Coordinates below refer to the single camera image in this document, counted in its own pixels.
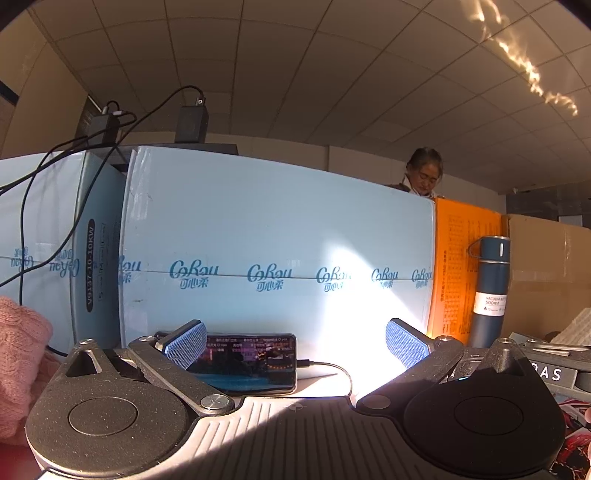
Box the black smartphone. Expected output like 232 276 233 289
154 330 298 396

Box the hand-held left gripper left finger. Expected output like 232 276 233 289
61 320 236 416

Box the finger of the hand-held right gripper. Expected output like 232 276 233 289
510 332 574 359

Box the cream knitted sweater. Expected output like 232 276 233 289
551 308 591 346

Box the large light blue cardboard box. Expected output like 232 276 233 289
117 145 437 352

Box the black power adapter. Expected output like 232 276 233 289
174 96 210 144
87 102 124 147

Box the blue vacuum bottle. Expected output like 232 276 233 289
466 235 512 348

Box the pink knitted sweater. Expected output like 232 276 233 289
0 295 62 446

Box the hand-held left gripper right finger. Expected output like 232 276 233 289
358 318 536 414

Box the small light blue cardboard box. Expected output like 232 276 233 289
0 150 129 352

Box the black phone charging cable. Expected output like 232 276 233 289
297 359 355 398

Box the orange cardboard box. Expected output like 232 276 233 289
427 198 504 345

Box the printed desk mat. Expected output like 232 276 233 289
549 392 591 480

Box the brown cardboard box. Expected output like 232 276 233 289
501 213 591 343

